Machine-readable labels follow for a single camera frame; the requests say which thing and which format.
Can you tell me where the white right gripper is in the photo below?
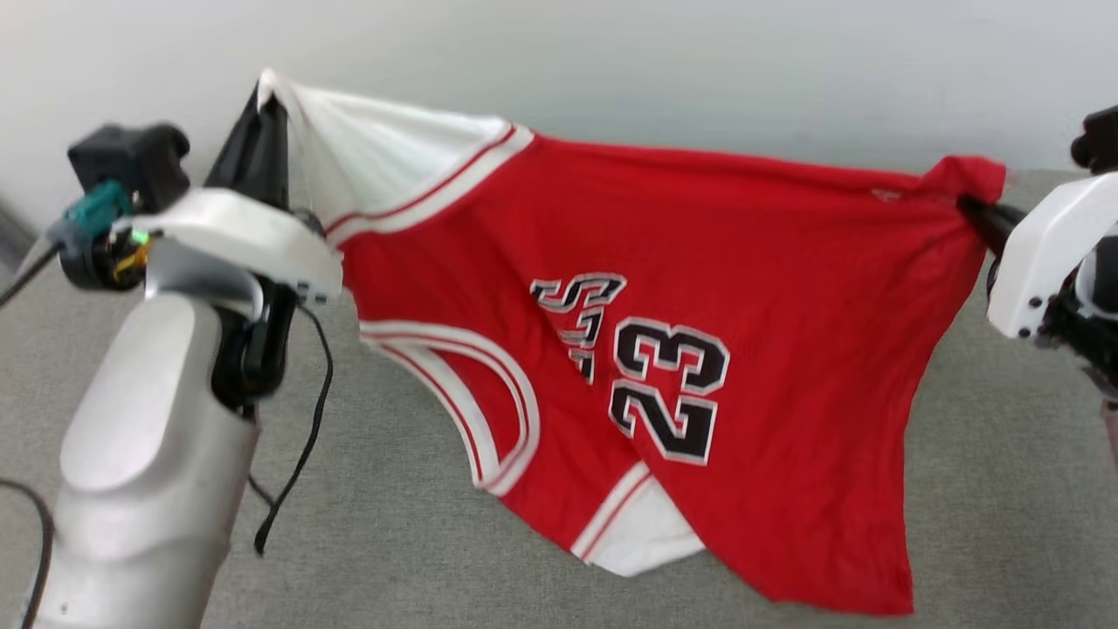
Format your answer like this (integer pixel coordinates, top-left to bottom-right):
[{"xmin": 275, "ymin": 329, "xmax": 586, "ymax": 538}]
[{"xmin": 956, "ymin": 171, "xmax": 1118, "ymax": 342}]

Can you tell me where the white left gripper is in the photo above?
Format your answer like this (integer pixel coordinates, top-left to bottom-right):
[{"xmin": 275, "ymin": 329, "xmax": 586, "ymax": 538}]
[{"xmin": 112, "ymin": 83, "xmax": 344, "ymax": 307}]

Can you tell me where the red basketball jersey number 23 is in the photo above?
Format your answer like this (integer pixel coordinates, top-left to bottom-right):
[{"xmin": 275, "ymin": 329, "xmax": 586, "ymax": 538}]
[{"xmin": 258, "ymin": 70, "xmax": 1008, "ymax": 618}]

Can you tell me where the thin black left gripper cable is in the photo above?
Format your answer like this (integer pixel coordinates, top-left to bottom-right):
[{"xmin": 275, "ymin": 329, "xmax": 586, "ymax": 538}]
[{"xmin": 247, "ymin": 301, "xmax": 335, "ymax": 557}]

